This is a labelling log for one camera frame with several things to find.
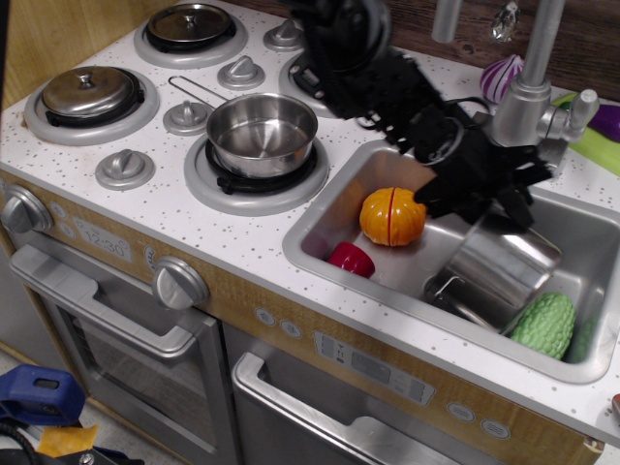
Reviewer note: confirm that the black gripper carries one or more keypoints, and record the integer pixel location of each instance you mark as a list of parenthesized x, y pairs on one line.
[(471, 172)]

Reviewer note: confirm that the steel pot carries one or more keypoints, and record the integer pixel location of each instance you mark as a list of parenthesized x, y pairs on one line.
[(496, 271)]

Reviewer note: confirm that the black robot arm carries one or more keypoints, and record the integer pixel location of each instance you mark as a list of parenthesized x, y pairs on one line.
[(361, 75)]

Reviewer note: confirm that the silver sink basin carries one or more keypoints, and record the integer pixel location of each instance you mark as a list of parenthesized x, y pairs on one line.
[(587, 235)]

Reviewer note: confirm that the silver toy faucet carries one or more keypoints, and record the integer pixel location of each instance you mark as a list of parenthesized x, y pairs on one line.
[(525, 115)]

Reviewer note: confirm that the light green toy vegetable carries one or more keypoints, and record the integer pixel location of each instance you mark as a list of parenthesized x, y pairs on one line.
[(598, 149)]

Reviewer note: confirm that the purple toy eggplant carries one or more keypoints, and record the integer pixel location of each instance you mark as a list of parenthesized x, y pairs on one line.
[(606, 122)]

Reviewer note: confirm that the green bumpy toy gourd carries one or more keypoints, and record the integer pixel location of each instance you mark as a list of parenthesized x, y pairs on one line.
[(547, 325)]

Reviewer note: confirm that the purple white toy onion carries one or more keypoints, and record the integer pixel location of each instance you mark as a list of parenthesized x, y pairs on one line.
[(497, 76)]

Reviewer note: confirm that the orange toy pumpkin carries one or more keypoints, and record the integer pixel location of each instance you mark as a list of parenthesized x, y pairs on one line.
[(391, 217)]

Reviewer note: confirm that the red toy cup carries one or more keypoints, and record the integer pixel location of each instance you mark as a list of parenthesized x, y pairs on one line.
[(350, 257)]

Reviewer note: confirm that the front right stove burner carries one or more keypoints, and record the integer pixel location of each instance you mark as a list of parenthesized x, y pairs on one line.
[(201, 180)]

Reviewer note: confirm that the stove burner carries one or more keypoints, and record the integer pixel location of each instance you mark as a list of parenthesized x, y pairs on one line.
[(201, 180), (182, 56), (36, 120)]

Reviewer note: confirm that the grey stovetop knob back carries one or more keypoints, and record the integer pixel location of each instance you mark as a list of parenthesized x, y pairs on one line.
[(286, 37)]

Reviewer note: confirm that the grey stovetop knob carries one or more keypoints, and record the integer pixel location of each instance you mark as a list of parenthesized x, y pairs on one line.
[(187, 119), (125, 170), (242, 74), (286, 37)]

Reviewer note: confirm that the grey stovetop knob upper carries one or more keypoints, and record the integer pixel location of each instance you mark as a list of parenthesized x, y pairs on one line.
[(242, 74)]

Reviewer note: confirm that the grey stovetop knob middle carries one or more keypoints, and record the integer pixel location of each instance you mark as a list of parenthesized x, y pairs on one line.
[(187, 119)]

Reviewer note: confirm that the silver oven knob right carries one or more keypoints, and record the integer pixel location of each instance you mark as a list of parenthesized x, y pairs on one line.
[(176, 285)]

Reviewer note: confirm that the silver oven knob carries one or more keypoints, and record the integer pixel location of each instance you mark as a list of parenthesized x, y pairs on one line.
[(176, 285), (24, 212)]

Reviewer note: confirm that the steel lid back burner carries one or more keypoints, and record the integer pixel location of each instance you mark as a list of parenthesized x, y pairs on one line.
[(189, 23)]

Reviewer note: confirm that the steel lid burner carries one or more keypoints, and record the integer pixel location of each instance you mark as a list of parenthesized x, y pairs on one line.
[(89, 91), (189, 23)]

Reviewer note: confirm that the back left stove burner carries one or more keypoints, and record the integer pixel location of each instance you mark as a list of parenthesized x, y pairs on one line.
[(182, 56)]

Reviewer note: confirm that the grey stovetop knob front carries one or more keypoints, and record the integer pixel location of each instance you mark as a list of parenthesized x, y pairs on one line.
[(125, 170)]

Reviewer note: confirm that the steel lid left burner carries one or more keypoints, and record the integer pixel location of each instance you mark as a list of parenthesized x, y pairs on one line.
[(89, 91)]

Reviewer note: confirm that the front left stove burner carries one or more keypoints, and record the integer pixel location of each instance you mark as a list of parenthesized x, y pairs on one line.
[(36, 120)]

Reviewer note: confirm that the silver oven knob left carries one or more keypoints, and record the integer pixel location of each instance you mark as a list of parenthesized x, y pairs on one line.
[(24, 212)]

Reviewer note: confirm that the yellow cloth on floor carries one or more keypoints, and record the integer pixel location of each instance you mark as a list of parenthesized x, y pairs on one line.
[(59, 441)]

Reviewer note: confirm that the blue clamp tool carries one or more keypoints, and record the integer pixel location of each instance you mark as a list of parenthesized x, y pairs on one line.
[(36, 395)]

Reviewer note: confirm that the steel saucepan with wire handle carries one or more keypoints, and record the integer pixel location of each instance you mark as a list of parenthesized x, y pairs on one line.
[(256, 135)]

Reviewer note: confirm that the dishwasher door with handle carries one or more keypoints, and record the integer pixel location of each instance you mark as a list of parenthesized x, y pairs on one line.
[(290, 412)]

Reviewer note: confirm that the oven door with handle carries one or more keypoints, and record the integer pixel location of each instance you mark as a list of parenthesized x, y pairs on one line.
[(161, 371)]

